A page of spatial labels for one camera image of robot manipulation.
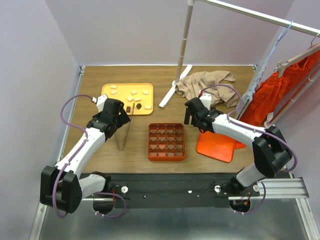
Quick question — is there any orange compartment box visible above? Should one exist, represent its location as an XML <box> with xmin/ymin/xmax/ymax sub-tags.
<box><xmin>147</xmin><ymin>123</ymin><xmax>186</xmax><ymax>162</ymax></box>

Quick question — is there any wooden clothes hanger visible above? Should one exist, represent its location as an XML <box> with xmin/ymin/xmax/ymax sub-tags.
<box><xmin>274</xmin><ymin>33</ymin><xmax>320</xmax><ymax>78</ymax></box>

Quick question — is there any light orange tray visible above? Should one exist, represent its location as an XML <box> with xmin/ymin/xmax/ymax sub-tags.
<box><xmin>101</xmin><ymin>83</ymin><xmax>154</xmax><ymax>116</ymax></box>

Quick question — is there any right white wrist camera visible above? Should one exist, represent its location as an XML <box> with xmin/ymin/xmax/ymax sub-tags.
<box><xmin>199</xmin><ymin>93</ymin><xmax>212</xmax><ymax>110</ymax></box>

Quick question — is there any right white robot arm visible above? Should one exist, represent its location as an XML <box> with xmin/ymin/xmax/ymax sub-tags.
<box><xmin>184</xmin><ymin>97</ymin><xmax>294</xmax><ymax>196</ymax></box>

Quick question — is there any dark hexagon chocolate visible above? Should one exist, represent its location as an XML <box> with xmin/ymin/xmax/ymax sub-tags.
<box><xmin>136</xmin><ymin>103</ymin><xmax>142</xmax><ymax>110</ymax></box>

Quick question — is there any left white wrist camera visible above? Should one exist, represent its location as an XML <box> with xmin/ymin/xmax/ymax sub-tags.
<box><xmin>96</xmin><ymin>94</ymin><xmax>108</xmax><ymax>112</ymax></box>

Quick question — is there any aluminium rail frame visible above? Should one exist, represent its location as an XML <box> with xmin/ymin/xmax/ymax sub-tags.
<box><xmin>28</xmin><ymin>65</ymin><xmax>320</xmax><ymax>240</ymax></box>

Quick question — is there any orange garment on hanger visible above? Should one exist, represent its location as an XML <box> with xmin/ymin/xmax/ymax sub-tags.
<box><xmin>240</xmin><ymin>51</ymin><xmax>320</xmax><ymax>126</ymax></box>

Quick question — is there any blue wire hanger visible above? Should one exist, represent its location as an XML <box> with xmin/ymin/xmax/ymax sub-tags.
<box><xmin>258</xmin><ymin>20</ymin><xmax>294</xmax><ymax>78</ymax></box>

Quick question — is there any purple cable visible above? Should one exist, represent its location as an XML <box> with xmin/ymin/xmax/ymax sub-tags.
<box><xmin>52</xmin><ymin>94</ymin><xmax>127</xmax><ymax>219</ymax></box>
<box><xmin>199</xmin><ymin>83</ymin><xmax>299</xmax><ymax>215</ymax></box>

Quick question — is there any orange box lid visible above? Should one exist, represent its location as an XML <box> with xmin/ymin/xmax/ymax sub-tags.
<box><xmin>196</xmin><ymin>131</ymin><xmax>237</xmax><ymax>163</ymax></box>

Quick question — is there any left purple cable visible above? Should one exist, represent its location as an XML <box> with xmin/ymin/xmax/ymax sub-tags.
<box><xmin>52</xmin><ymin>94</ymin><xmax>127</xmax><ymax>219</ymax></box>

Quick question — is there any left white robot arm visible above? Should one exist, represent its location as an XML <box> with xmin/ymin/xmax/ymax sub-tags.
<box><xmin>39</xmin><ymin>94</ymin><xmax>130</xmax><ymax>219</ymax></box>

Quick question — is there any beige crumpled cloth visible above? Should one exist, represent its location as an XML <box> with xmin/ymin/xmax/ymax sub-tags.
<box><xmin>175</xmin><ymin>70</ymin><xmax>239</xmax><ymax>108</ymax></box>

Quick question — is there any white clothes rack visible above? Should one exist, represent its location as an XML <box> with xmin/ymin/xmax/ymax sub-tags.
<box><xmin>158</xmin><ymin>0</ymin><xmax>320</xmax><ymax>109</ymax></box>

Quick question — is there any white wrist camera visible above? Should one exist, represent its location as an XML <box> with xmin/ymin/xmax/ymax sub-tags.
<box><xmin>96</xmin><ymin>94</ymin><xmax>108</xmax><ymax>112</ymax></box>
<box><xmin>199</xmin><ymin>93</ymin><xmax>212</xmax><ymax>110</ymax></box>

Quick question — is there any grey garment on hanger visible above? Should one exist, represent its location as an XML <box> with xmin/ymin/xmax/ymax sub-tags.
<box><xmin>235</xmin><ymin>57</ymin><xmax>269</xmax><ymax>120</ymax></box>

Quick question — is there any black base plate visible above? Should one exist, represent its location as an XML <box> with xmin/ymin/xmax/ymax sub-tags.
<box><xmin>82</xmin><ymin>172</ymin><xmax>261</xmax><ymax>210</ymax></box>

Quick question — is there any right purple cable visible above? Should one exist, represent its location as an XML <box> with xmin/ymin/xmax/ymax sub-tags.
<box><xmin>199</xmin><ymin>83</ymin><xmax>299</xmax><ymax>215</ymax></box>

